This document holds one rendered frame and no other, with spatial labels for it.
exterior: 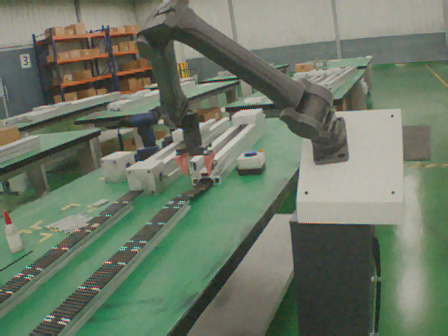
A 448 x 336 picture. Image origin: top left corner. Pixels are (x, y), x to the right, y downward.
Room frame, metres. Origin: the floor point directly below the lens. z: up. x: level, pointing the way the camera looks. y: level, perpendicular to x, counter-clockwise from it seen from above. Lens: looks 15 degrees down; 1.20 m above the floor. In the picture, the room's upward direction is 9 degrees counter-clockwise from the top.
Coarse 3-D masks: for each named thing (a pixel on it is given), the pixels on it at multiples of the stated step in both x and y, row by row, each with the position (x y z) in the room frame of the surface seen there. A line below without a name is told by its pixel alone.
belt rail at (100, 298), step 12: (180, 216) 1.03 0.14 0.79; (168, 228) 0.95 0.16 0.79; (156, 240) 0.88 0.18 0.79; (144, 252) 0.83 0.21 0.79; (132, 264) 0.78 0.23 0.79; (120, 276) 0.73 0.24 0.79; (108, 288) 0.68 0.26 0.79; (96, 300) 0.64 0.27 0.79; (84, 312) 0.59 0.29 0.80; (72, 324) 0.56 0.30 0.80
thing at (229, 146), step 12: (264, 120) 2.01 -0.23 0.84; (228, 132) 1.69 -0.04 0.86; (240, 132) 1.65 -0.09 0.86; (252, 132) 1.75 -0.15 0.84; (264, 132) 1.97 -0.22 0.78; (216, 144) 1.51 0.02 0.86; (228, 144) 1.47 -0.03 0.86; (240, 144) 1.55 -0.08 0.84; (252, 144) 1.72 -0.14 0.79; (216, 156) 1.32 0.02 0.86; (228, 156) 1.39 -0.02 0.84; (192, 168) 1.31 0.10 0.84; (204, 168) 1.33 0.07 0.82; (216, 168) 1.28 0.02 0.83; (228, 168) 1.37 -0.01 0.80; (192, 180) 1.31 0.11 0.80; (216, 180) 1.29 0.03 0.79
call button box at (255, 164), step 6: (240, 156) 1.36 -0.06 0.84; (246, 156) 1.34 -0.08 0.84; (252, 156) 1.34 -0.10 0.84; (258, 156) 1.33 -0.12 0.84; (264, 156) 1.38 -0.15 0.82; (240, 162) 1.33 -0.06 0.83; (246, 162) 1.33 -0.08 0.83; (252, 162) 1.32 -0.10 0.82; (258, 162) 1.31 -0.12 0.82; (264, 162) 1.37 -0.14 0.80; (240, 168) 1.33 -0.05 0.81; (246, 168) 1.33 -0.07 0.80; (252, 168) 1.32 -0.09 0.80; (258, 168) 1.32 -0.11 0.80; (264, 168) 1.36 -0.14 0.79; (240, 174) 1.34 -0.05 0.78; (246, 174) 1.33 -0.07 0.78; (252, 174) 1.32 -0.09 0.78; (258, 174) 1.32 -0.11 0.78
